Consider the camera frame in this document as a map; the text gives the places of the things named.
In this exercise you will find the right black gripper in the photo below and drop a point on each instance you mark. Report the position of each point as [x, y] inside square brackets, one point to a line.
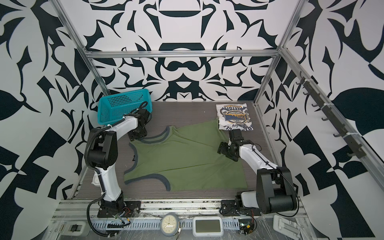
[222, 148]

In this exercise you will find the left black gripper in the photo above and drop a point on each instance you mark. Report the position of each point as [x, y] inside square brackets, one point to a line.
[133, 136]

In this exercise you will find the white tank top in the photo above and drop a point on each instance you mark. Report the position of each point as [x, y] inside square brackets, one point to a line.
[234, 117]

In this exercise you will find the teal plastic basket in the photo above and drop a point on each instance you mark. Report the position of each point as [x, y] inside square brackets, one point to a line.
[112, 108]

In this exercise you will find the green tank top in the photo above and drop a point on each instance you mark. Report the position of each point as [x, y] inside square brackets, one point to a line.
[186, 159]

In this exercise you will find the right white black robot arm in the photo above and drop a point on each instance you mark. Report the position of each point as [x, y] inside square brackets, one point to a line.
[275, 192]

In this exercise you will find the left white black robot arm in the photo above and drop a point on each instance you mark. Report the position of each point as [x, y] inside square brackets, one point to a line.
[101, 153]

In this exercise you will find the small green circuit board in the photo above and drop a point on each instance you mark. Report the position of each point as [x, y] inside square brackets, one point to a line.
[247, 226]

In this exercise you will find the small white square clock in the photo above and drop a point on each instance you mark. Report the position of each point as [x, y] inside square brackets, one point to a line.
[95, 180]

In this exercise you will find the white digital display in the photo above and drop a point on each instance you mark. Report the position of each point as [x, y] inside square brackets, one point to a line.
[208, 226]

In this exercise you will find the white plastic stand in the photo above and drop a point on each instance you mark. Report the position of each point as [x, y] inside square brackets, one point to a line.
[286, 227]

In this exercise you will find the round analog clock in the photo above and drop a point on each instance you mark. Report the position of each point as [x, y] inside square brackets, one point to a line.
[170, 225]

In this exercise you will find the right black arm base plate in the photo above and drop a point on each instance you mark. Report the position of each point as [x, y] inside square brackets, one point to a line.
[231, 208]

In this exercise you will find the horizontal aluminium frame bar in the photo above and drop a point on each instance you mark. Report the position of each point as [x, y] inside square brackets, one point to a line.
[181, 54]

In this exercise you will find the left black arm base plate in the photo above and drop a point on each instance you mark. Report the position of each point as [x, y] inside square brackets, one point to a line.
[124, 209]

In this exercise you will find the black wall hook rail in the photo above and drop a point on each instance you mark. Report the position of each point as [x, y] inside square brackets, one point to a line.
[333, 115]

